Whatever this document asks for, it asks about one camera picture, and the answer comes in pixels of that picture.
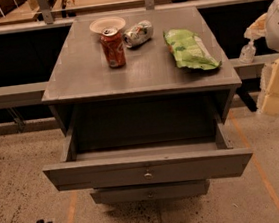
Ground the grey top drawer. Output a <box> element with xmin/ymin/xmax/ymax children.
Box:
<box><xmin>43</xmin><ymin>108</ymin><xmax>252</xmax><ymax>191</ymax></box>

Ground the grey drawer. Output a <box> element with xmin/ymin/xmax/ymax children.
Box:
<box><xmin>43</xmin><ymin>108</ymin><xmax>252</xmax><ymax>191</ymax></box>
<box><xmin>91</xmin><ymin>179</ymin><xmax>210</xmax><ymax>205</ymax></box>

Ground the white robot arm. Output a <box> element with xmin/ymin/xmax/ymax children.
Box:
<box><xmin>244</xmin><ymin>0</ymin><xmax>279</xmax><ymax>52</ymax></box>

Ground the grey wooden drawer cabinet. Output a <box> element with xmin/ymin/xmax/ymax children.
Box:
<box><xmin>32</xmin><ymin>0</ymin><xmax>247</xmax><ymax>144</ymax></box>

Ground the grey lower drawer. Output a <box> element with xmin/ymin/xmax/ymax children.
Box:
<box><xmin>91</xmin><ymin>179</ymin><xmax>210</xmax><ymax>205</ymax></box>

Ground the clear hand sanitizer bottle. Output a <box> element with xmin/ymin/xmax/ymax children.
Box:
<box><xmin>239</xmin><ymin>40</ymin><xmax>256</xmax><ymax>64</ymax></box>

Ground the yellow foam block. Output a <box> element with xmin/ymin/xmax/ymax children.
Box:
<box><xmin>257</xmin><ymin>58</ymin><xmax>279</xmax><ymax>116</ymax></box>

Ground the green chip bag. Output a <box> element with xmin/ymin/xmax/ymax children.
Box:
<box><xmin>163</xmin><ymin>28</ymin><xmax>221</xmax><ymax>71</ymax></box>

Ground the silver crushed can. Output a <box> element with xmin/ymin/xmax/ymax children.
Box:
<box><xmin>123</xmin><ymin>20</ymin><xmax>154</xmax><ymax>48</ymax></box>

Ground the orange soda can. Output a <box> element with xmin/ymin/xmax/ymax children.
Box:
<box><xmin>100</xmin><ymin>27</ymin><xmax>126</xmax><ymax>68</ymax></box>

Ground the white paper bowl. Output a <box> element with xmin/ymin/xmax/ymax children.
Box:
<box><xmin>89</xmin><ymin>16</ymin><xmax>126</xmax><ymax>34</ymax></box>

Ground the grey metal railing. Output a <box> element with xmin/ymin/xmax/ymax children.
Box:
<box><xmin>0</xmin><ymin>0</ymin><xmax>279</xmax><ymax>110</ymax></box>

